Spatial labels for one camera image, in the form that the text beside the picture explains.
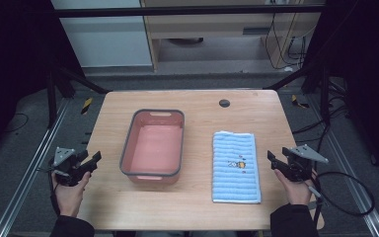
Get yellow and black tape strip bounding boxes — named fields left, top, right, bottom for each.
left=290, top=94, right=310, bottom=110
left=80, top=97, right=94, bottom=116

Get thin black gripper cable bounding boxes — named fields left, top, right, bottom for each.
left=36, top=167, right=62, bottom=216

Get blue striped towel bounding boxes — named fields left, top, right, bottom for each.
left=211, top=130, right=263, bottom=204

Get thick black looped cable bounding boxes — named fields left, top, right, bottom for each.
left=307, top=171, right=376, bottom=229

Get aluminium floor rail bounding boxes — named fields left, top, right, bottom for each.
left=304, top=93, right=379, bottom=237
left=0, top=98, right=71, bottom=237

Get black curtain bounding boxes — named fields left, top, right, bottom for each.
left=0, top=0, right=87, bottom=159
left=300, top=0, right=379, bottom=182

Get pink basin with grey rim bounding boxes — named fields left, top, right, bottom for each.
left=118, top=109, right=186, bottom=185

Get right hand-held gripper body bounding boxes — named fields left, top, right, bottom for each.
left=276, top=144, right=330, bottom=183

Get black metal stand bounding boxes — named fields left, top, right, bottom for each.
left=44, top=60, right=113, bottom=130
left=263, top=63, right=333, bottom=126

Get thin black floor cable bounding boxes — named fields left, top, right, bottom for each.
left=3, top=113, right=30, bottom=134

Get black horizontal frame bar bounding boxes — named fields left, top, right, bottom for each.
left=52, top=4, right=329, bottom=19

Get white cabinet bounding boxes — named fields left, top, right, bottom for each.
left=49, top=0, right=154, bottom=69

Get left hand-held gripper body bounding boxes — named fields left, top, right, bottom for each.
left=47, top=146, right=92, bottom=188

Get person's left hand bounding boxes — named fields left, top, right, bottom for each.
left=50, top=171, right=92, bottom=218

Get bundle of black hanging cables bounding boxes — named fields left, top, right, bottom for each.
left=264, top=0, right=311, bottom=71

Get black floor cables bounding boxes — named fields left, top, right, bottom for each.
left=290, top=78, right=354, bottom=156

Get person's right hand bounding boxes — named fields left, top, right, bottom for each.
left=273, top=168, right=319, bottom=207

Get light wooden desk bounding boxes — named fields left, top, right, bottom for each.
left=140, top=0, right=326, bottom=73

